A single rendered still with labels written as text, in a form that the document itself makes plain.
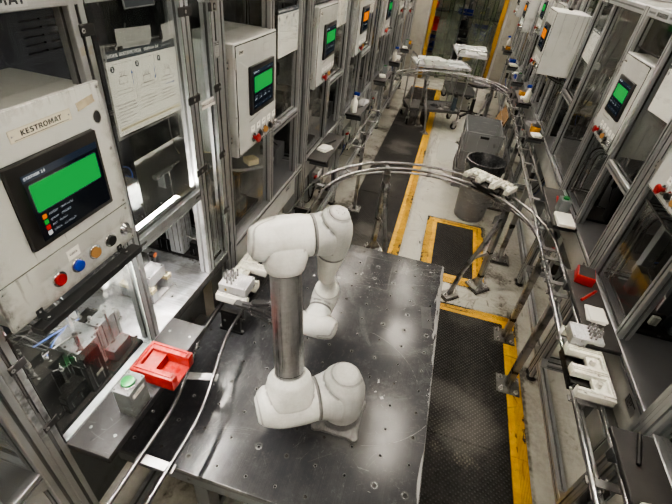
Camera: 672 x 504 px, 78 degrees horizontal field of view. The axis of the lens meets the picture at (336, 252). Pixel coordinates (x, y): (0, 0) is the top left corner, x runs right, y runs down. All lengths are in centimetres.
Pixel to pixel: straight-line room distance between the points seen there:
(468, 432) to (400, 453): 101
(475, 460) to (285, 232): 180
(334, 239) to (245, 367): 83
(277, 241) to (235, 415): 79
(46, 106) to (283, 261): 66
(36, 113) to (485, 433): 247
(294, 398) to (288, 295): 37
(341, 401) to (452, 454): 116
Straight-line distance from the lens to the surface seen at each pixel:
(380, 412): 177
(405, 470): 168
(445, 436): 260
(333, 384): 149
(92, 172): 119
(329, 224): 121
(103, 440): 151
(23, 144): 109
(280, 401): 146
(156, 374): 153
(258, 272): 199
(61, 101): 114
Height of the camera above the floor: 216
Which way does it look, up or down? 37 degrees down
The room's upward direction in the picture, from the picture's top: 7 degrees clockwise
